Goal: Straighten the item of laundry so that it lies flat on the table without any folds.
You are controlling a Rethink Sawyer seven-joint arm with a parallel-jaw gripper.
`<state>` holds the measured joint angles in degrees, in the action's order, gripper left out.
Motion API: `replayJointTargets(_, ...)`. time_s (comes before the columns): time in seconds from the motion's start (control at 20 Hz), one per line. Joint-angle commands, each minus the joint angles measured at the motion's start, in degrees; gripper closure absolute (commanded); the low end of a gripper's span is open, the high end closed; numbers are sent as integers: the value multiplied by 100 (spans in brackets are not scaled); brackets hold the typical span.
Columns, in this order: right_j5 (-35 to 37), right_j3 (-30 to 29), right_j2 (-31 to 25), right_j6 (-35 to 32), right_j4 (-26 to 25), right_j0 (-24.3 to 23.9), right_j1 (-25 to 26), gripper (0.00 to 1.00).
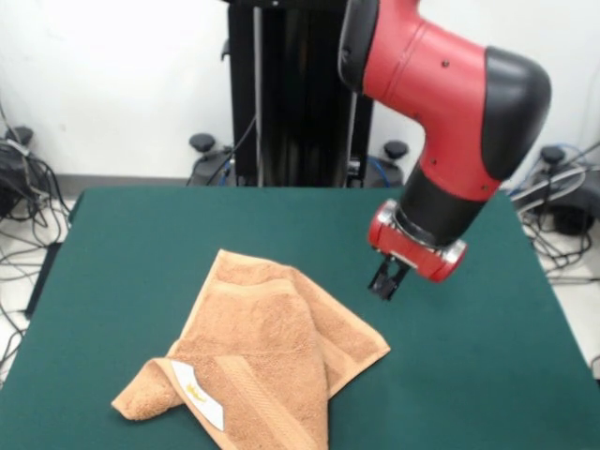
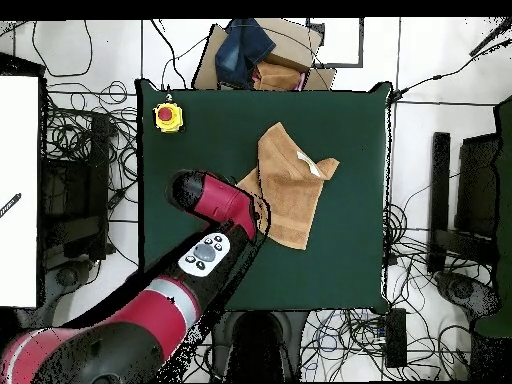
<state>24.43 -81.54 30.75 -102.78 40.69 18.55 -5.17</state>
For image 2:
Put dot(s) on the black rod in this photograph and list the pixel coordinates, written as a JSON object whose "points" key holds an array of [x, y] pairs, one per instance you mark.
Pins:
{"points": [[490, 38]]}

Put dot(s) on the black square metal frame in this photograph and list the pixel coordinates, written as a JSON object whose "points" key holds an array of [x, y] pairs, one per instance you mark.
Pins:
{"points": [[340, 64]]}

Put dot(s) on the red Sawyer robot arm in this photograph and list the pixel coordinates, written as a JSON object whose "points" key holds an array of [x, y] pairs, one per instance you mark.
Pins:
{"points": [[216, 200]]}

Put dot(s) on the tan terry towel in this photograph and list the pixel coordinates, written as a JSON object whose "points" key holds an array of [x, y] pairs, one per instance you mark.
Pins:
{"points": [[292, 192]]}

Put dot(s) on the green cloth on side table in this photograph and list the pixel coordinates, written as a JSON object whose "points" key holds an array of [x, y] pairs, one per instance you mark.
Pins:
{"points": [[504, 200]]}

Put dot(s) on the dark green table cloth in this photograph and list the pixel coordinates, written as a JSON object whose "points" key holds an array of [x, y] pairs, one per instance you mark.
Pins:
{"points": [[340, 260]]}

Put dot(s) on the yellow emergency stop button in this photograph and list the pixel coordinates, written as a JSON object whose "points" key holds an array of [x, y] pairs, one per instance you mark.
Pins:
{"points": [[168, 116]]}

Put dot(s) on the folded tan towel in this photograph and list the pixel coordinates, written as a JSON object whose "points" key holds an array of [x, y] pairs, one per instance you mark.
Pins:
{"points": [[276, 76]]}

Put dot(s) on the black pedestal foot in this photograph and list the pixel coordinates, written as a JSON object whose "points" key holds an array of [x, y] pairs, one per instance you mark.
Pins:
{"points": [[464, 290], [68, 276]]}

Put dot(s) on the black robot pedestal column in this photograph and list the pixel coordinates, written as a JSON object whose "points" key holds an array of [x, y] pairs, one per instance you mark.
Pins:
{"points": [[260, 344]]}

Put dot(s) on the black power strip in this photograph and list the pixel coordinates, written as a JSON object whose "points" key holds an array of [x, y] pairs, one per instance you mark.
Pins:
{"points": [[396, 336]]}

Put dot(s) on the black box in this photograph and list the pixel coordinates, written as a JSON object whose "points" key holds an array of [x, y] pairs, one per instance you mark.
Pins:
{"points": [[478, 180]]}

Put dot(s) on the blue denim jeans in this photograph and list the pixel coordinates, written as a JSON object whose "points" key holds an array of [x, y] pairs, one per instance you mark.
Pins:
{"points": [[240, 48]]}

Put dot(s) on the white desk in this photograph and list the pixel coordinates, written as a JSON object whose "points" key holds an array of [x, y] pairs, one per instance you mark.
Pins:
{"points": [[18, 160]]}

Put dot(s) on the black equipment case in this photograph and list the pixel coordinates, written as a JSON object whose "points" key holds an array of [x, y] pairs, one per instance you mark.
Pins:
{"points": [[76, 180]]}

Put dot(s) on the brown cardboard box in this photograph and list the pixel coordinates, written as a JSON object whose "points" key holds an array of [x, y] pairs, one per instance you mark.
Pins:
{"points": [[292, 44]]}

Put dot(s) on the black flat bar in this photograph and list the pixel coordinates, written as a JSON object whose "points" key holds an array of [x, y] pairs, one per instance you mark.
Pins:
{"points": [[439, 200]]}

